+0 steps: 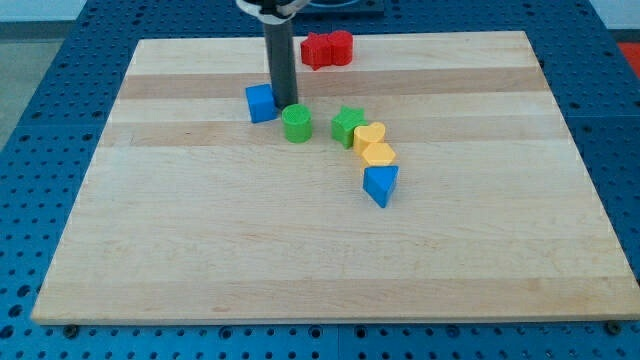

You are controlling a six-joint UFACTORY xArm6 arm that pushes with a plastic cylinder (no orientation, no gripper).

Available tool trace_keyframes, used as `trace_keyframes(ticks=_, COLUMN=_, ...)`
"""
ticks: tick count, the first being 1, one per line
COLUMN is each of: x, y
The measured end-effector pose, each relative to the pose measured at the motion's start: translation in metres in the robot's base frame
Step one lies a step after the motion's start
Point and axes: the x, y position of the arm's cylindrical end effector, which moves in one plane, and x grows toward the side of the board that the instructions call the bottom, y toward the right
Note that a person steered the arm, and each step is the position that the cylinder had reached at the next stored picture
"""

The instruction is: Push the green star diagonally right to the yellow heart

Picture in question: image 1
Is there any yellow hexagon block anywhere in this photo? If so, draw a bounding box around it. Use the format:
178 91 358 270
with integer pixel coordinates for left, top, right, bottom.
361 143 396 169

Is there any yellow heart block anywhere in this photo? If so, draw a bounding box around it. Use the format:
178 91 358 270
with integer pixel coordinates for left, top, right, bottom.
353 122 386 155

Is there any blue cube block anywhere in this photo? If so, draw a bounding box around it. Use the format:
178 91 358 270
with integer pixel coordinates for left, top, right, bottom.
245 84 278 123

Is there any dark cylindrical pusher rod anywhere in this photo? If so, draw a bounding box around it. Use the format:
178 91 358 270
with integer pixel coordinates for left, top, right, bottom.
261 0 298 110

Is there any red star block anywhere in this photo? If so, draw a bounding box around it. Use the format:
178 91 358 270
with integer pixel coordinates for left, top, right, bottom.
300 32 332 70

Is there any blue triangle block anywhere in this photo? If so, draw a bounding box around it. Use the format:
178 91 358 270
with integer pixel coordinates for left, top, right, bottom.
362 165 399 208

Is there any green cylinder block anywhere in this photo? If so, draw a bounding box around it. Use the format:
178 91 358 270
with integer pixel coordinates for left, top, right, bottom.
281 104 312 143

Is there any red cylinder block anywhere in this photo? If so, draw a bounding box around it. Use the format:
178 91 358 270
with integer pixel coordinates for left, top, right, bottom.
327 30 354 66

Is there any light wooden board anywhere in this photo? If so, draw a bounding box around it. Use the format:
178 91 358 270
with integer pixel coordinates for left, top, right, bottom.
31 31 639 325

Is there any green star block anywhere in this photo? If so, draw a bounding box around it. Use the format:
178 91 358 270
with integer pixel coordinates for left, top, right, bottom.
331 106 367 149

